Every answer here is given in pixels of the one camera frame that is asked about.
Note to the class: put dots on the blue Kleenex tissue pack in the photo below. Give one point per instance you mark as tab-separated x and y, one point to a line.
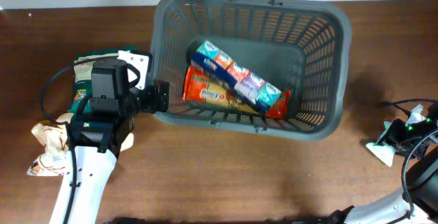
248	87

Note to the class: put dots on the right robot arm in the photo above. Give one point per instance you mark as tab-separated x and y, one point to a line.
416	200

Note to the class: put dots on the white teal wipes packet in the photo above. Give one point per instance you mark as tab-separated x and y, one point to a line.
381	149

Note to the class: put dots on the orange spaghetti packet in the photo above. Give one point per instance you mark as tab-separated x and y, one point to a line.
201	89

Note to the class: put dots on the grey plastic basket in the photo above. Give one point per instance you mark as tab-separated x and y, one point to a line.
299	46

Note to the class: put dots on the beige crumpled snack bag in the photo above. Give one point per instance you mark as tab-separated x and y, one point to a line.
48	148

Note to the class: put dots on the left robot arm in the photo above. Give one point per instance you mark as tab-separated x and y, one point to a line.
80	194

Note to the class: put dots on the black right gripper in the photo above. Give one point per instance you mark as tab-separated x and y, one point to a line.
393	135

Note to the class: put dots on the green coffee bag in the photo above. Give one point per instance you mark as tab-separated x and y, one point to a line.
82	84

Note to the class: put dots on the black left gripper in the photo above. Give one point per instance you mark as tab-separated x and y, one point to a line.
152	105

